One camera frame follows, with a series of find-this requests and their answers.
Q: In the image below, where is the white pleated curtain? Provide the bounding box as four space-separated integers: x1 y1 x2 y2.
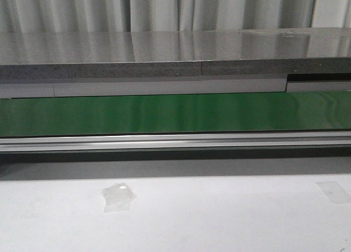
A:
1 0 350 33

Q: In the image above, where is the grey conveyor rear guide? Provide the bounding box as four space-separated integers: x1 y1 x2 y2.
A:
1 73 350 99

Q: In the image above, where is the clear tape patch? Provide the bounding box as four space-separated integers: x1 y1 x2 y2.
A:
316 181 350 204
101 183 136 213

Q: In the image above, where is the aluminium conveyor front rail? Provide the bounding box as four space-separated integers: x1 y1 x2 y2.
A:
1 130 350 153

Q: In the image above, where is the green conveyor belt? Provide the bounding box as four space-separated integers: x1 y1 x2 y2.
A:
1 91 350 138

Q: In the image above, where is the clear tape patch right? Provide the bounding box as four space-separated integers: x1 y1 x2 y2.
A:
316 181 350 204

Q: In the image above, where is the clear tape patch left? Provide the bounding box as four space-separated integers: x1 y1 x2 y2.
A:
101 183 136 213

